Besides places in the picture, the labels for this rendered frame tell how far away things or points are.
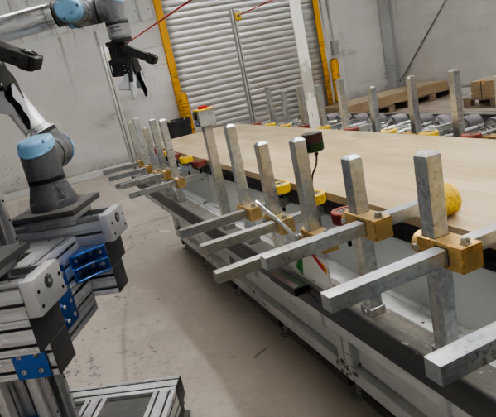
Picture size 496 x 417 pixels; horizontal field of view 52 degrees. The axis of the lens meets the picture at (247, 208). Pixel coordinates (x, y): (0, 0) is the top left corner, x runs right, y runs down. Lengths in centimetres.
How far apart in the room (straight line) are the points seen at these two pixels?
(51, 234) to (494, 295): 129
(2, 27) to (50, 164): 42
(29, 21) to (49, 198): 53
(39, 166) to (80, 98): 759
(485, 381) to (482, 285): 29
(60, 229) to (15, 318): 51
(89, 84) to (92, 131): 78
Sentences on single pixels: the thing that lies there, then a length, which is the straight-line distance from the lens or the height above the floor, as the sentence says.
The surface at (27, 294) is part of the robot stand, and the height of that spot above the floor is 97.
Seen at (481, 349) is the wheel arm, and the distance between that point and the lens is 72.
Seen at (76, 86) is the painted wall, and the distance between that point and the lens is 929.
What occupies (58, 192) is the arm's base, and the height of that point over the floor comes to 109.
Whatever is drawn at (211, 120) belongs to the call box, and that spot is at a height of 117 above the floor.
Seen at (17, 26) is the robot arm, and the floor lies 160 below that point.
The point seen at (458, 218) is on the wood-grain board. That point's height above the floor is 90.
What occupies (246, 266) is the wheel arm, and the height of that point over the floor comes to 85.
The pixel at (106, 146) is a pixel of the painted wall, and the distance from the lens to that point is 935.
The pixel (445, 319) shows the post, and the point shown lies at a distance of 110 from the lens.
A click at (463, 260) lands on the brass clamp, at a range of 98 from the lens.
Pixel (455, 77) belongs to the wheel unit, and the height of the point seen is 112.
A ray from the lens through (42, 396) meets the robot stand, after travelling 174.
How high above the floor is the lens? 135
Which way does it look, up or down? 16 degrees down
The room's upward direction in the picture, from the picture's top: 12 degrees counter-clockwise
